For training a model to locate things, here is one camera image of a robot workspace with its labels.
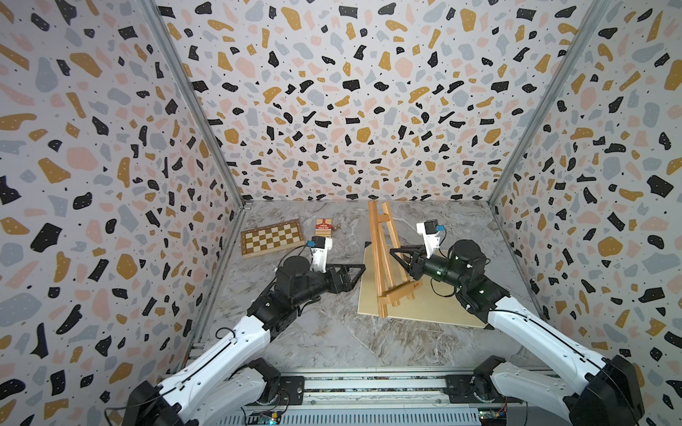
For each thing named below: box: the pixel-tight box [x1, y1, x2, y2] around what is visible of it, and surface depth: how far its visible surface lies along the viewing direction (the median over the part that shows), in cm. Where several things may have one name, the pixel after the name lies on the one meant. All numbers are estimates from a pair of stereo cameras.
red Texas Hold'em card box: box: [314, 218, 334, 238], surface depth 112 cm
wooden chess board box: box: [240, 218, 306, 260], surface depth 108 cm
